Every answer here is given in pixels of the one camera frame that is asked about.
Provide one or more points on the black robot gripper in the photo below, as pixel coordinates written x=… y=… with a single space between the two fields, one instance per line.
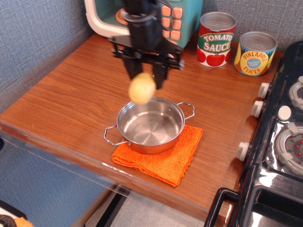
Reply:
x=146 y=43

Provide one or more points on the yellow potato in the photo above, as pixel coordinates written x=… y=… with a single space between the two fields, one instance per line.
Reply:
x=142 y=88

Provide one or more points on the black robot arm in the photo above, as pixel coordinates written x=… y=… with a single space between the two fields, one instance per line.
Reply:
x=143 y=6

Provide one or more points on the stainless steel pot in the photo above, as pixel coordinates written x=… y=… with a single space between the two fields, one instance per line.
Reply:
x=154 y=127

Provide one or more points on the teal toy microwave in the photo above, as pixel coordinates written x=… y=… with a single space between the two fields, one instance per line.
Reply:
x=180 y=19

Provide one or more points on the tomato sauce can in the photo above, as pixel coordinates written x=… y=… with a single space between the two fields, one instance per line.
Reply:
x=215 y=37

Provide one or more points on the orange knitted cloth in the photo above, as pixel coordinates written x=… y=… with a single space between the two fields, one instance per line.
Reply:
x=169 y=166

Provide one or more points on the pineapple slices can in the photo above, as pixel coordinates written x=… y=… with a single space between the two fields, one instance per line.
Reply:
x=255 y=53

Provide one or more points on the black toy stove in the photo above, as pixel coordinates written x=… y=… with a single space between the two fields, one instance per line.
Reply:
x=271 y=182

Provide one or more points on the orange fuzzy object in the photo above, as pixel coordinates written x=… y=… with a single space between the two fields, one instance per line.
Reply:
x=21 y=222

